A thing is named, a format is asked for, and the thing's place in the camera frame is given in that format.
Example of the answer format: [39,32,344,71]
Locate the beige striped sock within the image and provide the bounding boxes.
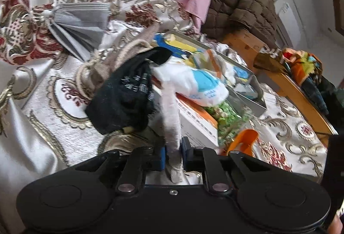
[77,40,154,95]

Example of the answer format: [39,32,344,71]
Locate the green patterned bag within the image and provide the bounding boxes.
[204,100,253,147]

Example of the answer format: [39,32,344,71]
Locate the brown garment with white print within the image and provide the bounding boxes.
[254,47,285,72]

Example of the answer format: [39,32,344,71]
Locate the brown quilted jacket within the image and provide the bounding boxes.
[201,0,281,37]

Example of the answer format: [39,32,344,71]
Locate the orange plastic object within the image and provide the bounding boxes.
[227,129,260,158]

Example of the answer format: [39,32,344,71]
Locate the colourful patchwork cloth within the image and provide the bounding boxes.
[279,47,323,86]

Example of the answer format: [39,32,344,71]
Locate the grey folded garment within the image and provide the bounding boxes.
[48,3,111,61]

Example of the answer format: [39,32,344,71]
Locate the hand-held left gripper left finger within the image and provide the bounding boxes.
[75,146,166,195]

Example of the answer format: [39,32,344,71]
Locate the wooden bed frame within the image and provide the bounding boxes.
[223,28,339,135]

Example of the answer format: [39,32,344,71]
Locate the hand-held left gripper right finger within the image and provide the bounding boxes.
[181,137,269,195]

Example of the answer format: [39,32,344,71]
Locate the dark clothes pile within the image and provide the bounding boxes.
[320,75,344,116]

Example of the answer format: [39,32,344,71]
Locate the white packet with blue print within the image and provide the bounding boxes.
[172,62,230,108]

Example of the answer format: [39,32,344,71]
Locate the light grey cloth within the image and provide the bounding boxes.
[150,60,189,184]

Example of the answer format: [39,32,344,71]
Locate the orange white carton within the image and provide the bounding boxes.
[176,94,219,147]

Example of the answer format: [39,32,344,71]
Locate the black sock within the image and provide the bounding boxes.
[85,47,172,135]

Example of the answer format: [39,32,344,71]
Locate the blue jeans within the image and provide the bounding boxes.
[301,77,330,115]

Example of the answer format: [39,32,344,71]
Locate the floral satin bedspread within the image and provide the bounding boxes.
[0,0,339,234]

